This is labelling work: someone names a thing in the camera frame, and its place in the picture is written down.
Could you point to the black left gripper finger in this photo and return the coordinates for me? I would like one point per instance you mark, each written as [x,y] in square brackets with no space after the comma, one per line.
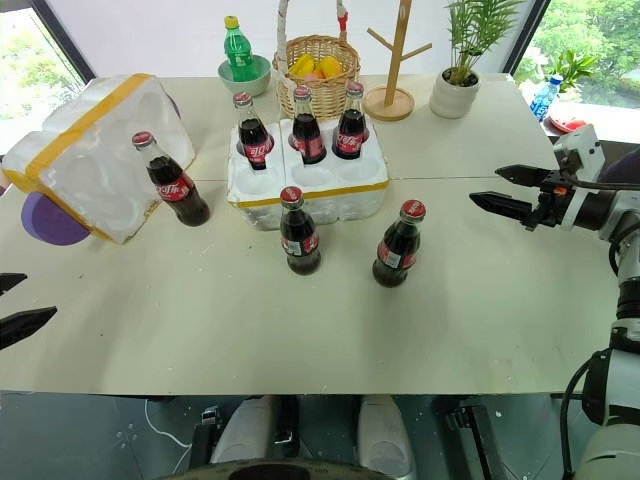
[22,324]
[9,282]

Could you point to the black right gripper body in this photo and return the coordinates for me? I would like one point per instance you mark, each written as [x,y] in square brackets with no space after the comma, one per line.
[550,200]

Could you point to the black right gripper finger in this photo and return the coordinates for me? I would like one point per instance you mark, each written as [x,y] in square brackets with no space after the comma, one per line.
[517,175]
[502,204]

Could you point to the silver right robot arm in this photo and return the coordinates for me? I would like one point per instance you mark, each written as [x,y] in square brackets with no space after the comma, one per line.
[622,225]

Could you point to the glass cola bottle red cap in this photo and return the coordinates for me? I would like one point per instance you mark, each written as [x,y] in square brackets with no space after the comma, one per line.
[397,250]
[308,135]
[172,187]
[350,135]
[299,240]
[254,140]

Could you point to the tilted white foam box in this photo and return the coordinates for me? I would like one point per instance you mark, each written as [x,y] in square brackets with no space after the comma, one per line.
[95,165]

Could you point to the white foam bottle crate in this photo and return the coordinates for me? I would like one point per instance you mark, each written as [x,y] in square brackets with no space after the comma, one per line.
[310,192]

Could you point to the red flat object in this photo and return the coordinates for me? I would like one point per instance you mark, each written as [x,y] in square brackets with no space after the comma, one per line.
[567,124]

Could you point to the purple round disc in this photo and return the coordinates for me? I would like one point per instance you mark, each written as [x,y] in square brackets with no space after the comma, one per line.
[52,225]

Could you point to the blue drink bottle white cap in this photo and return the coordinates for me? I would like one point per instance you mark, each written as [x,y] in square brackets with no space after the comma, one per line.
[544,100]

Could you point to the white ribbed plant pot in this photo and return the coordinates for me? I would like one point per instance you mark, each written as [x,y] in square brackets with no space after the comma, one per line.
[454,97]

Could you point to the green palm plant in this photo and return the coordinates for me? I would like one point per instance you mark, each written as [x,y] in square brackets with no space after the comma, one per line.
[472,35]

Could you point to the wooden mug tree stand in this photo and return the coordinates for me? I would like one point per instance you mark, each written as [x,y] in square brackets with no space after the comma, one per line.
[397,65]

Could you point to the yellow toy fruit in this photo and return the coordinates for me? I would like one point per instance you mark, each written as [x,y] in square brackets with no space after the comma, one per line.
[303,65]
[331,66]

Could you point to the pink toy fruit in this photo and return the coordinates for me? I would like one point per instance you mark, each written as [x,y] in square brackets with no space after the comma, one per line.
[315,76]

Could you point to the white rounded robot leg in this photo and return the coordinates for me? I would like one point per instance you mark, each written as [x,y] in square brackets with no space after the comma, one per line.
[382,430]
[245,430]

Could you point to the pale green bowl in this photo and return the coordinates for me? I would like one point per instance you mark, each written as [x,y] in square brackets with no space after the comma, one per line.
[260,77]

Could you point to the dark rounded robot torso edge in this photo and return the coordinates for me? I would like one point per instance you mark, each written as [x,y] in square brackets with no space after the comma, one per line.
[290,470]

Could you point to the green soda bottle yellow cap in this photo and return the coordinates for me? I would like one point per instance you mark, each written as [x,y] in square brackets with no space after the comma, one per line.
[239,50]

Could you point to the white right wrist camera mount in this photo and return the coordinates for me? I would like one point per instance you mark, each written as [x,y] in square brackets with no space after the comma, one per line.
[580,147]

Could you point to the black window frame post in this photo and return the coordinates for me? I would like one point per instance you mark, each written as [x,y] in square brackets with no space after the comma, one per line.
[525,35]
[65,40]

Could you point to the black table frame bracket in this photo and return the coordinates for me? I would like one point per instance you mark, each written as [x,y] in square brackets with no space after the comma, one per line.
[475,430]
[206,435]

